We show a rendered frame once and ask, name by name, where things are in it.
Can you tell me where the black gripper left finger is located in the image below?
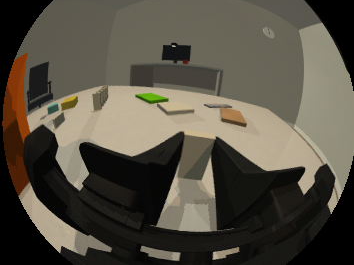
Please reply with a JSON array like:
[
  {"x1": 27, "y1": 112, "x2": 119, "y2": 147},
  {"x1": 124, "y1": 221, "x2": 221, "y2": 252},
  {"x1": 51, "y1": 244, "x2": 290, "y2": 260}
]
[{"x1": 79, "y1": 130, "x2": 184, "y2": 226}]

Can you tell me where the teal block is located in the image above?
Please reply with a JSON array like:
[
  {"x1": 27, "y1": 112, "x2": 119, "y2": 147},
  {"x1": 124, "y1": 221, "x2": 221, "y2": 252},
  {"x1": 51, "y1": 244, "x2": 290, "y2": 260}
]
[{"x1": 47, "y1": 102, "x2": 59, "y2": 116}]

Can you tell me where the green flat rectangular block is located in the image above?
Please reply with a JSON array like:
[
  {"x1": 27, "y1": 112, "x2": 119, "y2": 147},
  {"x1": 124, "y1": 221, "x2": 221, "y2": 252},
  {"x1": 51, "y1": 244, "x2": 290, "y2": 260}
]
[{"x1": 136, "y1": 93, "x2": 168, "y2": 104}]

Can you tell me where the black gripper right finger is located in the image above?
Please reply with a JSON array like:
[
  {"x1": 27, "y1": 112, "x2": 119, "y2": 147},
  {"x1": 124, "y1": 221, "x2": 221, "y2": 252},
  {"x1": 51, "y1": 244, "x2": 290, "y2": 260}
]
[{"x1": 211, "y1": 137, "x2": 305, "y2": 230}]

